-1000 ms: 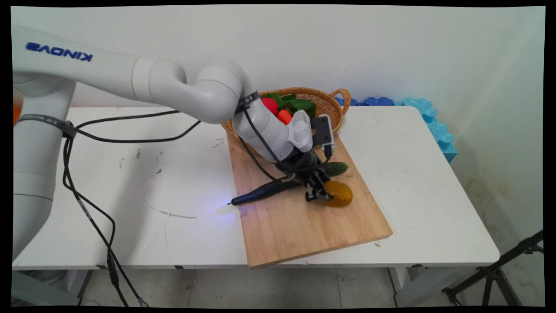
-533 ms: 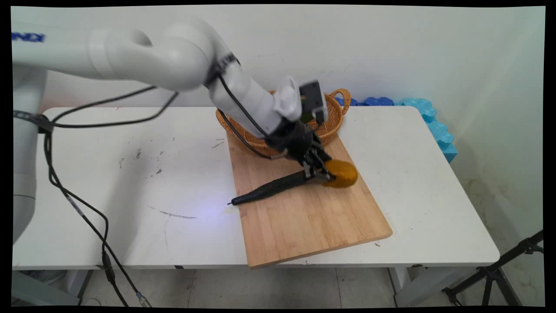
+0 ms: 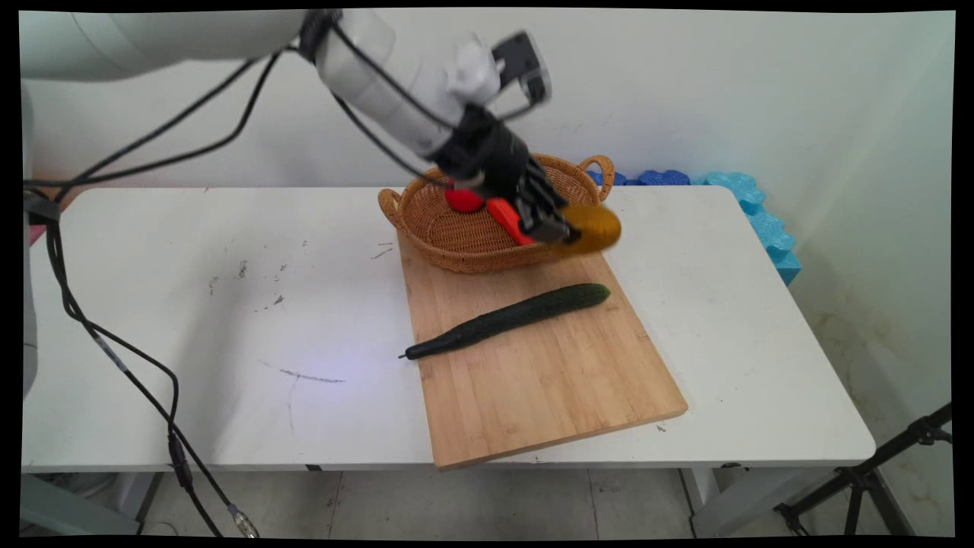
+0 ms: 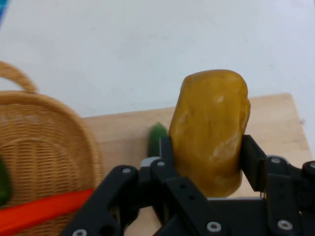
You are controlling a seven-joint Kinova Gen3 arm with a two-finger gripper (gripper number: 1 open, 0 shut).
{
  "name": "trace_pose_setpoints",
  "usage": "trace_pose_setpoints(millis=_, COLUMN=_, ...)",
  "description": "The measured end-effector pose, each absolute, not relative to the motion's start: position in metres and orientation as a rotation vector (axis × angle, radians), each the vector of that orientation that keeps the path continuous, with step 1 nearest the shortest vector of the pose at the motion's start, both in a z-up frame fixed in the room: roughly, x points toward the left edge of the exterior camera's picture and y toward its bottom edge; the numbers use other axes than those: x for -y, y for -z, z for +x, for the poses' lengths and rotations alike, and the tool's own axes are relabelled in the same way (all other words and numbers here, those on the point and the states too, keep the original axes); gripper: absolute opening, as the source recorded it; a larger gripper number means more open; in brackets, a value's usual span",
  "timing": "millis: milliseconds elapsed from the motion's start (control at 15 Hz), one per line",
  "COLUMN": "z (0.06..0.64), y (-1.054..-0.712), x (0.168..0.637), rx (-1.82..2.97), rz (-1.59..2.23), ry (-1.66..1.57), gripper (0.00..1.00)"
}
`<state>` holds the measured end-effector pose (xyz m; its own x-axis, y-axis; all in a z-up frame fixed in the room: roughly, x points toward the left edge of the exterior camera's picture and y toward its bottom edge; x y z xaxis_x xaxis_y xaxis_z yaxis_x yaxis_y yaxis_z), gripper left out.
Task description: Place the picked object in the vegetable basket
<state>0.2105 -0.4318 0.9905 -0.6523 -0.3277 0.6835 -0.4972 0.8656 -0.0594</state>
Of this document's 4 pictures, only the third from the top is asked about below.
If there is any white table leg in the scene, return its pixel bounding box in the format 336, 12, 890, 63
680, 464, 834, 538

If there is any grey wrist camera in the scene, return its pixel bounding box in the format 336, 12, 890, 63
490, 30, 553, 123

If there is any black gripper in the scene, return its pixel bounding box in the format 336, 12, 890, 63
435, 107, 582, 247

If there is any yellow-brown toy potato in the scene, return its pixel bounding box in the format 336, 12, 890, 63
559, 203, 623, 256

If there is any black tripod stand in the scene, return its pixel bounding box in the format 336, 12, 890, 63
773, 402, 953, 537

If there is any grey table foot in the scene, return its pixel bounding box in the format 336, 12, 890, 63
21, 472, 164, 537

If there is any wooden cutting board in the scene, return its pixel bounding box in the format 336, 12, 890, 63
396, 231, 689, 470

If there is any black cable with connector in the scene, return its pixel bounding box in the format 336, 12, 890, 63
23, 190, 261, 539

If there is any red toy tomato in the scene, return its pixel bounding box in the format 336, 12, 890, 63
444, 181, 486, 214

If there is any dark green toy cucumber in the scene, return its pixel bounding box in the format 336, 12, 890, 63
398, 283, 612, 361

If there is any orange toy carrot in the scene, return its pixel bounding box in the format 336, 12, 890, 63
486, 198, 538, 247

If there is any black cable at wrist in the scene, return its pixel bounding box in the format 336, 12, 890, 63
21, 42, 465, 200

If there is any woven wicker basket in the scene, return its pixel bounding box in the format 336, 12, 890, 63
378, 152, 616, 274

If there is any light blue foam mat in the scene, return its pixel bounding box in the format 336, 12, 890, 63
691, 171, 803, 287

